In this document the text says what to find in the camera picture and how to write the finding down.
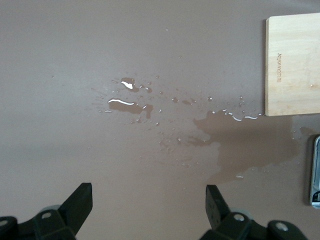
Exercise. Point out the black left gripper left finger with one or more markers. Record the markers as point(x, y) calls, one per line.
point(75, 210)

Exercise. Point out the wooden cutting board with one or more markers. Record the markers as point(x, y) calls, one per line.
point(295, 62)

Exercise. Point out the silver digital kitchen scale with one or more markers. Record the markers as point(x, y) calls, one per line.
point(316, 175)

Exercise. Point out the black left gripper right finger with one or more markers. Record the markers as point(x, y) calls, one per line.
point(220, 215)

